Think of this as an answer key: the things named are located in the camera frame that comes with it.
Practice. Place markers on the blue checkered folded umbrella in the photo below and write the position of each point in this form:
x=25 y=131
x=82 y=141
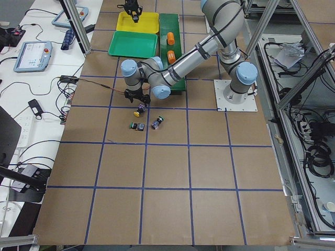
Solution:
x=68 y=38

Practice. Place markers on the black power adapter box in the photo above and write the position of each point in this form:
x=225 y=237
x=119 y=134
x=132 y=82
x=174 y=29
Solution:
x=68 y=79

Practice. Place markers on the aluminium frame post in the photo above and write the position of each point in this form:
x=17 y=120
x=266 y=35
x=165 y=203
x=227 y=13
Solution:
x=72 y=15

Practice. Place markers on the green plastic tray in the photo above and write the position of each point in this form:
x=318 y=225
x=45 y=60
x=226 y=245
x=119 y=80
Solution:
x=133 y=44

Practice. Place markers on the black gripper near trays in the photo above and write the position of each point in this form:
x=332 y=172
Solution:
x=131 y=7

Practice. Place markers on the plain orange cylinder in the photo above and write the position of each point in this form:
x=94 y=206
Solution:
x=170 y=38

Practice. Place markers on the green conveyor belt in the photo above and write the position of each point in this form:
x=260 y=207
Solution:
x=169 y=23

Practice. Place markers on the yellow plastic tray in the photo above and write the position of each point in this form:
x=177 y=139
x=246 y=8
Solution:
x=148 y=23

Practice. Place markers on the yellow push button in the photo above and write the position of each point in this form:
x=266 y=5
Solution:
x=140 y=110
x=135 y=19

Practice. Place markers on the green push button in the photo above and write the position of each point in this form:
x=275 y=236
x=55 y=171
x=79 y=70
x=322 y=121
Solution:
x=137 y=126
x=156 y=123

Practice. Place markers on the silver robot arm near conveyor start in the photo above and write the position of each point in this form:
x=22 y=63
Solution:
x=225 y=21

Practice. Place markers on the blue teach pendant near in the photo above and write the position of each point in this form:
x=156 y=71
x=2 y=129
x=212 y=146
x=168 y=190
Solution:
x=34 y=56

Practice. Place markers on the orange labelled cylinder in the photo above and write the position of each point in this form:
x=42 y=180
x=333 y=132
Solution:
x=171 y=58

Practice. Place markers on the black gripper near buttons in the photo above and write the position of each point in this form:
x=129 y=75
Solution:
x=134 y=95

